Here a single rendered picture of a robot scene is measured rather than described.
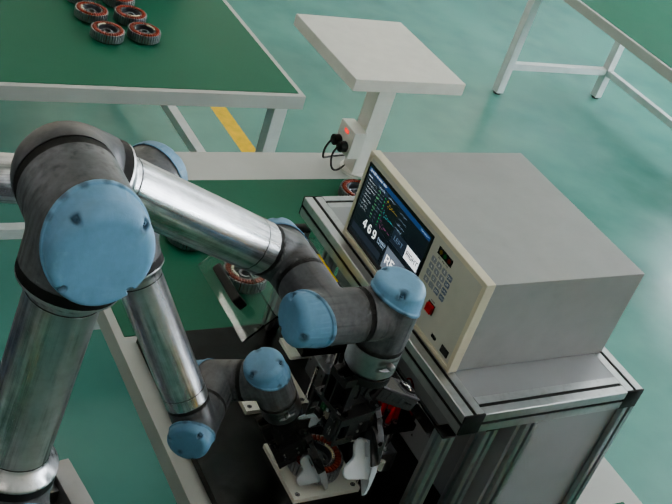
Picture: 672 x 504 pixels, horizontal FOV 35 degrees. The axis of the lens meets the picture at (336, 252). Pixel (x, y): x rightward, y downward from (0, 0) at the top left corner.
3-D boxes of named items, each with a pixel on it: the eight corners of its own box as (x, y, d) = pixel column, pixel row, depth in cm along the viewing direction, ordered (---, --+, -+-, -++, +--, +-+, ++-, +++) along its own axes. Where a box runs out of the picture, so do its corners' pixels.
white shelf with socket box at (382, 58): (307, 226, 290) (356, 79, 265) (256, 153, 314) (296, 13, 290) (412, 222, 308) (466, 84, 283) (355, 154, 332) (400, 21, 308)
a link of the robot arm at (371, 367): (382, 320, 151) (416, 357, 146) (372, 344, 153) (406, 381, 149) (341, 329, 146) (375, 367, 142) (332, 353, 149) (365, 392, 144)
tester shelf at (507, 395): (457, 436, 186) (466, 417, 183) (298, 213, 231) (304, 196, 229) (634, 406, 208) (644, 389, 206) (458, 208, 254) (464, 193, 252)
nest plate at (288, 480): (292, 504, 202) (294, 500, 202) (262, 447, 212) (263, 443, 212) (358, 491, 210) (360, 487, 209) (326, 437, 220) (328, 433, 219)
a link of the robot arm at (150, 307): (125, 203, 153) (225, 461, 175) (151, 170, 162) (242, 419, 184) (56, 214, 156) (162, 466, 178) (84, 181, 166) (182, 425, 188)
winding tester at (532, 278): (447, 373, 192) (487, 285, 181) (341, 232, 221) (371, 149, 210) (602, 353, 212) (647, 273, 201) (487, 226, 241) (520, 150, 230)
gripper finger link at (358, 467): (337, 503, 153) (332, 441, 152) (368, 492, 157) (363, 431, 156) (351, 507, 151) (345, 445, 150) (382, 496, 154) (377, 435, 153)
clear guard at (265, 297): (241, 342, 200) (249, 318, 197) (197, 265, 216) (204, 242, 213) (384, 328, 217) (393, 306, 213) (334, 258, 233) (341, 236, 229)
